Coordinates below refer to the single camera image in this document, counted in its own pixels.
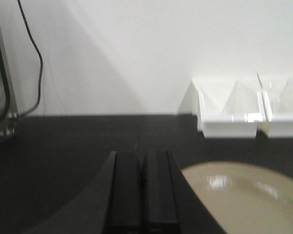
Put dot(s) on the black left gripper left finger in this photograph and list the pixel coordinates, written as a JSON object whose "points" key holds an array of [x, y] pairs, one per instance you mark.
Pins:
{"points": [[109, 204]]}

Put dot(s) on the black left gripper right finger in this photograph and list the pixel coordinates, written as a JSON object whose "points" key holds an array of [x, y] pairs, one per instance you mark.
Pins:
{"points": [[170, 206]]}

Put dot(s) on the beige round plate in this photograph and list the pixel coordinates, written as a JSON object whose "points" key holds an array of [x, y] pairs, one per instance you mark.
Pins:
{"points": [[244, 198]]}

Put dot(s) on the left white plastic bin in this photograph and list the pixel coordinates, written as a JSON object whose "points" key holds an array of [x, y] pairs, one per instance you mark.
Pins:
{"points": [[224, 106]]}

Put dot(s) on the white plastic bin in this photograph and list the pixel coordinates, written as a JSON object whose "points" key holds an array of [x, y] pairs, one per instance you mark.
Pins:
{"points": [[277, 96], [224, 106]]}

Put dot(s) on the stainless steel lab machine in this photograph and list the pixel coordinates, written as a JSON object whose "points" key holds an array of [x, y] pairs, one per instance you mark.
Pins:
{"points": [[1, 80]]}

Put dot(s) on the middle white plastic bin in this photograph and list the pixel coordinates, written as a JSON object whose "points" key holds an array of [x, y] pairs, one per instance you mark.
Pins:
{"points": [[277, 96]]}

